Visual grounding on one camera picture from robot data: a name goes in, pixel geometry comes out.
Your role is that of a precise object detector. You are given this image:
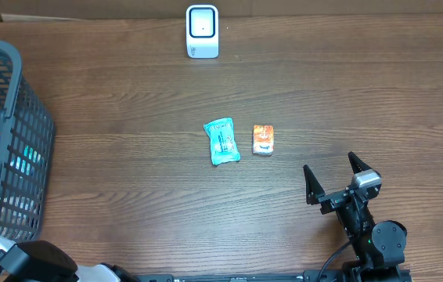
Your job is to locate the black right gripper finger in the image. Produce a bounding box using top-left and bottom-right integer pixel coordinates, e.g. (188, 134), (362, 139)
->
(348, 151), (371, 174)
(303, 165), (325, 205)

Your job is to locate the orange tissue pack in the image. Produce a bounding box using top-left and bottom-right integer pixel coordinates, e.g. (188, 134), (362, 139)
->
(252, 125), (274, 156)

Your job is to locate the teal snack packet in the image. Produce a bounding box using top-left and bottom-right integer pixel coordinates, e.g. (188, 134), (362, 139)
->
(203, 117), (240, 166)

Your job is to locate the small teal tissue pack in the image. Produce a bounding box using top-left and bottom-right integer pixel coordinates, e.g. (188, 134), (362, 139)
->
(9, 146), (44, 175)

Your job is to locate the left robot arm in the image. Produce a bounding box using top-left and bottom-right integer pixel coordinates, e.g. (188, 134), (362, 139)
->
(0, 236), (139, 282)

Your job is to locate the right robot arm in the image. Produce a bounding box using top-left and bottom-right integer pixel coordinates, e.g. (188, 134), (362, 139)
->
(303, 152), (412, 282)

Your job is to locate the white barcode scanner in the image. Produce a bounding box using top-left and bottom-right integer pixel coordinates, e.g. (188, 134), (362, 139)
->
(185, 4), (219, 59)

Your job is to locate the grey plastic basket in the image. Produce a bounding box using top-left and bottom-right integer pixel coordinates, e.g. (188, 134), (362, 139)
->
(0, 41), (56, 241)

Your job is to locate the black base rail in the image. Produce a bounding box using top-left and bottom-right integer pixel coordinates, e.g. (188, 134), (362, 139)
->
(135, 269), (413, 282)

